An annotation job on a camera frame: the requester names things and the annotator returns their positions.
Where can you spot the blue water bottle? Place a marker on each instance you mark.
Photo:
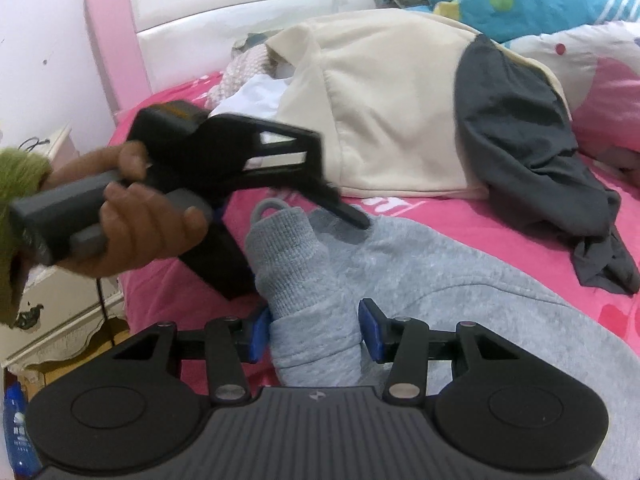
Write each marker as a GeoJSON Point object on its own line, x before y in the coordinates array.
{"type": "Point", "coordinates": [17, 430]}

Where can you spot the white pink printed pillow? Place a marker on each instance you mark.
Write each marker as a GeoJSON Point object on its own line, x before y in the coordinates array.
{"type": "Point", "coordinates": [610, 85]}

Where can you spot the light grey sweatshirt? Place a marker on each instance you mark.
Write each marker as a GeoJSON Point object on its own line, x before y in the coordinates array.
{"type": "Point", "coordinates": [450, 285]}

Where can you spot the pink floral blanket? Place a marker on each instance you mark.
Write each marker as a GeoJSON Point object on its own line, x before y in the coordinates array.
{"type": "Point", "coordinates": [450, 215]}

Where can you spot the person's left hand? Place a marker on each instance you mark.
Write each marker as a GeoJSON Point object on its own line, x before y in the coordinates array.
{"type": "Point", "coordinates": [140, 230]}

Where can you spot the white nightstand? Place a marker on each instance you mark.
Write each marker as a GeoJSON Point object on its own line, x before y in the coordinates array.
{"type": "Point", "coordinates": [60, 310]}

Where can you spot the pink white headboard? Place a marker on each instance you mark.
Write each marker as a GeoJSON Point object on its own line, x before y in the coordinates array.
{"type": "Point", "coordinates": [200, 20]}

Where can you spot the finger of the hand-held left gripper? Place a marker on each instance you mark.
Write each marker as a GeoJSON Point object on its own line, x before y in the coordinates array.
{"type": "Point", "coordinates": [280, 176]}

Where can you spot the pale pink knit garment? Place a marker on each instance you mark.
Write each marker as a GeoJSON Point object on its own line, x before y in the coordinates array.
{"type": "Point", "coordinates": [240, 70]}

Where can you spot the white garment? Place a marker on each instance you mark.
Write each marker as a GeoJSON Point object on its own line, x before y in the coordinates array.
{"type": "Point", "coordinates": [250, 97]}

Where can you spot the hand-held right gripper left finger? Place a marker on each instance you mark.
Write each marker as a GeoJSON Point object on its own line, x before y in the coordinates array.
{"type": "Point", "coordinates": [260, 335]}

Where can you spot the cream garment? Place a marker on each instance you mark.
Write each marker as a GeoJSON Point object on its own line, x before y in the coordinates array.
{"type": "Point", "coordinates": [390, 110]}

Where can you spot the dark grey garment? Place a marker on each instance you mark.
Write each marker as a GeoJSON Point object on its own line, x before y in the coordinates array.
{"type": "Point", "coordinates": [515, 135]}

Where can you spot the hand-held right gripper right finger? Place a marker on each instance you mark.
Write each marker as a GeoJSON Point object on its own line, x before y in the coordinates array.
{"type": "Point", "coordinates": [372, 330]}

